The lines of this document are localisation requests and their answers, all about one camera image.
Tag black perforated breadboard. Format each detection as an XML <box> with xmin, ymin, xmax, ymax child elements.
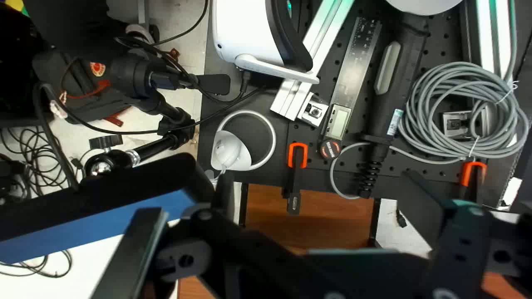
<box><xmin>198</xmin><ymin>0</ymin><xmax>532</xmax><ymax>193</ymax></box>

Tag tangled thin black cables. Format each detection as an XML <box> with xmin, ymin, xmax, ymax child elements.
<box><xmin>0</xmin><ymin>123</ymin><xmax>77</xmax><ymax>198</ymax></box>

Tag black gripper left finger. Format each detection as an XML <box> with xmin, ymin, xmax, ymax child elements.
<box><xmin>90</xmin><ymin>208</ymin><xmax>170</xmax><ymax>299</ymax></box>

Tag red round knob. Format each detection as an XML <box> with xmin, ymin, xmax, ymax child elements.
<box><xmin>321</xmin><ymin>138</ymin><xmax>343</xmax><ymax>160</ymax></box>

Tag black camera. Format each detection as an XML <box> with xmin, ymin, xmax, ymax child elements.
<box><xmin>103</xmin><ymin>52</ymin><xmax>233</xmax><ymax>103</ymax></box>

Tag black padded bar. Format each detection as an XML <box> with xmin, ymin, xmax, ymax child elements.
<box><xmin>0</xmin><ymin>153</ymin><xmax>216</xmax><ymax>241</ymax></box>

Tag black ridged strip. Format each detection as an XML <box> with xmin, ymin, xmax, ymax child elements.
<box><xmin>358</xmin><ymin>158</ymin><xmax>386</xmax><ymax>200</ymax></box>

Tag black metal ruler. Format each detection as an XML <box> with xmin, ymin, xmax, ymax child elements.
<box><xmin>331</xmin><ymin>15</ymin><xmax>386</xmax><ymax>141</ymax></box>

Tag orange handled bar clamp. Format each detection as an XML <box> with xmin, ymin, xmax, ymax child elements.
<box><xmin>458</xmin><ymin>158</ymin><xmax>491</xmax><ymax>191</ymax></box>
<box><xmin>283</xmin><ymin>141</ymin><xmax>311</xmax><ymax>220</ymax></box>

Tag grey oblong handle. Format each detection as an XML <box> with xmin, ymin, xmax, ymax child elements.
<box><xmin>374</xmin><ymin>40</ymin><xmax>403</xmax><ymax>97</ymax></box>

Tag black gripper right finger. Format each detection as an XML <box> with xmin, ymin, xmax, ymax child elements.
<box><xmin>401</xmin><ymin>170</ymin><xmax>496</xmax><ymax>299</ymax></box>

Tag blue flat panel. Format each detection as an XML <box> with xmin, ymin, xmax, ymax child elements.
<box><xmin>0</xmin><ymin>188</ymin><xmax>196</xmax><ymax>266</ymax></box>

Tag grey coiled cable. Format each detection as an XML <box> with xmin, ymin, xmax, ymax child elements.
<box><xmin>396</xmin><ymin>60</ymin><xmax>532</xmax><ymax>163</ymax></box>

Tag white round disc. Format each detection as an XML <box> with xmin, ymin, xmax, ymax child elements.
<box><xmin>384</xmin><ymin>0</ymin><xmax>466</xmax><ymax>17</ymax></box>

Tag silver aluminium extrusion rail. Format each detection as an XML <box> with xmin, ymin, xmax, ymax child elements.
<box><xmin>472</xmin><ymin>0</ymin><xmax>521</xmax><ymax>80</ymax></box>
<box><xmin>270</xmin><ymin>0</ymin><xmax>358</xmax><ymax>122</ymax></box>

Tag white VR headset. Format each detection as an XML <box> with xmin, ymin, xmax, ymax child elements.
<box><xmin>211</xmin><ymin>0</ymin><xmax>323</xmax><ymax>87</ymax></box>

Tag black tripod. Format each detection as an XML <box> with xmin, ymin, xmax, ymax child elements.
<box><xmin>82</xmin><ymin>102</ymin><xmax>198</xmax><ymax>175</ymax></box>

